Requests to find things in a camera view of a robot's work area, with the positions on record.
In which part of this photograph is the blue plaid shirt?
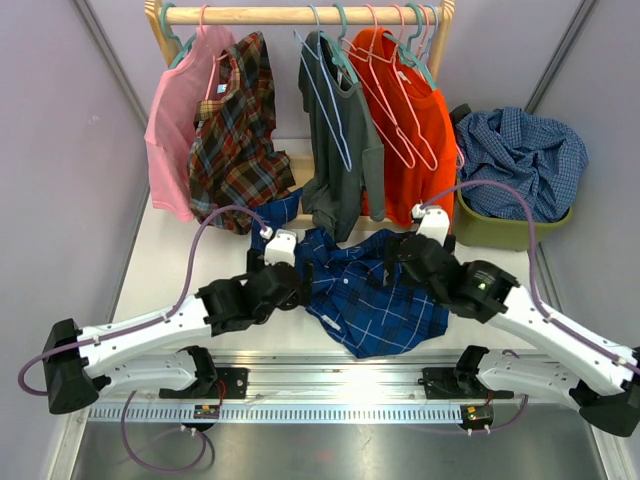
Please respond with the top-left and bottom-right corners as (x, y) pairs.
(249, 188), (451, 360)

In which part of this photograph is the light blue wire hanger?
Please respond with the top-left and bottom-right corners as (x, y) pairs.
(293, 3), (354, 172)

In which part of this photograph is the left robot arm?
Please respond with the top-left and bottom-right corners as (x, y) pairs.
(43, 249), (314, 415)

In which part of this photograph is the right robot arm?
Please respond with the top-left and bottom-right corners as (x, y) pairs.
(384, 234), (639, 438)

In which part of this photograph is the dark grey shirt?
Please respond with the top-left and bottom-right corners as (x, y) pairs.
(298, 30), (386, 242)

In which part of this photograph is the red brown plaid shirt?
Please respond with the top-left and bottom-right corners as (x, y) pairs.
(187, 32), (296, 222)

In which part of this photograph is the orange t-shirt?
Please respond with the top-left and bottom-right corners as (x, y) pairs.
(355, 28), (458, 227)

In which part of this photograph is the blue checked shirt in basket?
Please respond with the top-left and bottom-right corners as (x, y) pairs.
(454, 107), (588, 223)

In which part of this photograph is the pink shirt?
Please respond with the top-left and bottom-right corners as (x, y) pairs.
(144, 32), (211, 222)

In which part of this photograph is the teal hanger with orange shirt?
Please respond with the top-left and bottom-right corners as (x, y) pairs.
(383, 2), (440, 90)

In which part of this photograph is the teal hanger with grey shirt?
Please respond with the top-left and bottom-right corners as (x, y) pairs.
(319, 2), (361, 86)

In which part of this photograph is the pink hanger with plaid shirt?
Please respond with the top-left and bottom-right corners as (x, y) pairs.
(198, 4), (234, 100)

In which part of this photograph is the blue hanger at rack end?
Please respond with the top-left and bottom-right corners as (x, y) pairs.
(424, 4), (440, 63)

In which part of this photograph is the pink hanger at rack end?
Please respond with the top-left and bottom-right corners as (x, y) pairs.
(416, 5), (434, 63)

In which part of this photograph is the teal hanger with pink shirt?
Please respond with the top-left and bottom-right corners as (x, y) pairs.
(160, 2), (196, 69)

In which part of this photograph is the green laundry basket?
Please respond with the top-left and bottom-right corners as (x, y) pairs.
(452, 192), (575, 253)

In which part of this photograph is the wooden clothes rack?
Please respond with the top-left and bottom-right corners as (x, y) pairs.
(145, 1), (455, 234)

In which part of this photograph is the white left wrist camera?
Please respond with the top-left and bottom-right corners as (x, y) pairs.
(260, 226), (297, 267)

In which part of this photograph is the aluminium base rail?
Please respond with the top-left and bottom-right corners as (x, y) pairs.
(87, 349), (591, 426)

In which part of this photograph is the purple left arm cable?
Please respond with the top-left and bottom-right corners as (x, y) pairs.
(18, 204), (269, 394)

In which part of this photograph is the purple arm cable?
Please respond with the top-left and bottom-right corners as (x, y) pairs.
(419, 180), (640, 376)
(18, 204), (269, 394)

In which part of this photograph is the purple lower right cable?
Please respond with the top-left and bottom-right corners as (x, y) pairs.
(409, 394), (530, 436)

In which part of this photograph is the pink empty wire hanger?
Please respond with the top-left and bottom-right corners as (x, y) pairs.
(348, 4), (416, 169)
(367, 3), (438, 171)

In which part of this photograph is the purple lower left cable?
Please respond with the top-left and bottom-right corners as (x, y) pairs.
(121, 389), (217, 474)

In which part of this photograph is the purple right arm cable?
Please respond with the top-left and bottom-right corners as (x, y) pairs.
(419, 180), (640, 376)

